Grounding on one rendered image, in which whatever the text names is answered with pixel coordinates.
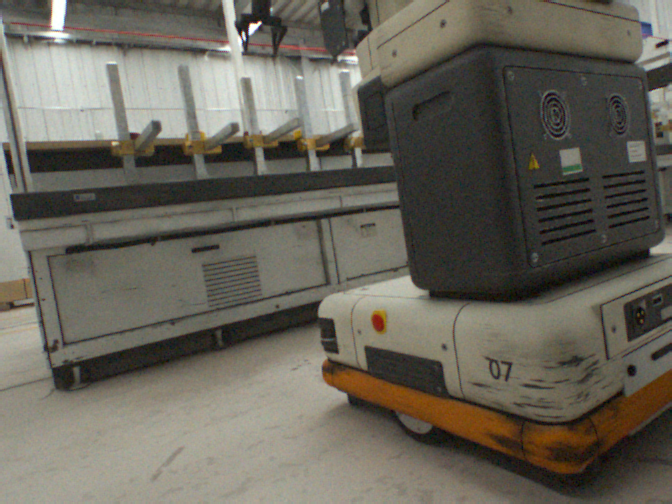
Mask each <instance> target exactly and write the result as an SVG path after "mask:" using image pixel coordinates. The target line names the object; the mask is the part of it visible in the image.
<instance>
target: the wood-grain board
mask: <svg viewBox="0 0 672 504"><path fill-rule="evenodd" d="M326 135H328V134H314V135H313V138H320V137H321V136H326ZM114 141H119V139H101V140H59V141H24V144H25V150H26V153H40V152H70V151H99V150H111V142H114ZM183 142H186V138H155V139H154V140H153V147H154V149H159V148H183ZM278 143H298V140H295V136H293V135H286V136H284V137H281V138H280V139H278ZM1 144H2V150H3V154H11V150H10V143H9V142H1ZM221 145H243V136H233V137H231V138H229V139H228V140H226V141H225V142H223V143H222V144H221Z"/></svg>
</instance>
